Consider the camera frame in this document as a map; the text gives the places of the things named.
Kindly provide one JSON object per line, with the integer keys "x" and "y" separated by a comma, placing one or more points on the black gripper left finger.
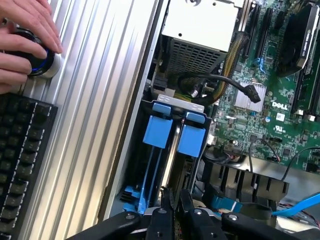
{"x": 160, "y": 225}

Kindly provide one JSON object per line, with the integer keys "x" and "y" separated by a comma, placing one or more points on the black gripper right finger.
{"x": 197, "y": 225}

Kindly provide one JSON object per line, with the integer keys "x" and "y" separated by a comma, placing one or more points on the blue disk carrier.
{"x": 191, "y": 140}
{"x": 157, "y": 130}

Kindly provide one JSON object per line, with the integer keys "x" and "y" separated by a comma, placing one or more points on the person's bare hand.
{"x": 25, "y": 17}

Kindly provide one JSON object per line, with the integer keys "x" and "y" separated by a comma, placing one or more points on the black plastic fan shroud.
{"x": 250, "y": 182}

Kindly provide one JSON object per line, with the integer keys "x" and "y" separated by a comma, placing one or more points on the blue drive caddies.
{"x": 207, "y": 130}

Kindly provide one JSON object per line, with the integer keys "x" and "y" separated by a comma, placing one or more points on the green Dell motherboard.
{"x": 275, "y": 130}

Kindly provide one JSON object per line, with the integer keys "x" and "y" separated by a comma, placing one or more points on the open silver PC case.
{"x": 130, "y": 105}

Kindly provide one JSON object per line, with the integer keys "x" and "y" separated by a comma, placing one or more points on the silver chipset heatsink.
{"x": 250, "y": 102}

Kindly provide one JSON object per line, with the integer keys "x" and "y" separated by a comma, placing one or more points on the black computer keyboard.
{"x": 20, "y": 162}

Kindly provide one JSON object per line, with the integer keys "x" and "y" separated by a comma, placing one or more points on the black RAM slot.
{"x": 300, "y": 95}

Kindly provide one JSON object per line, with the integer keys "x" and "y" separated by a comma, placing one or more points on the silver perforated power supply box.
{"x": 200, "y": 30}

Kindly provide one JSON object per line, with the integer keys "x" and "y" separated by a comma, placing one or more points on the black expansion slot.
{"x": 265, "y": 32}
{"x": 252, "y": 25}

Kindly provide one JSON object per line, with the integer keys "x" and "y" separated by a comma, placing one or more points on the black graphics card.
{"x": 297, "y": 37}

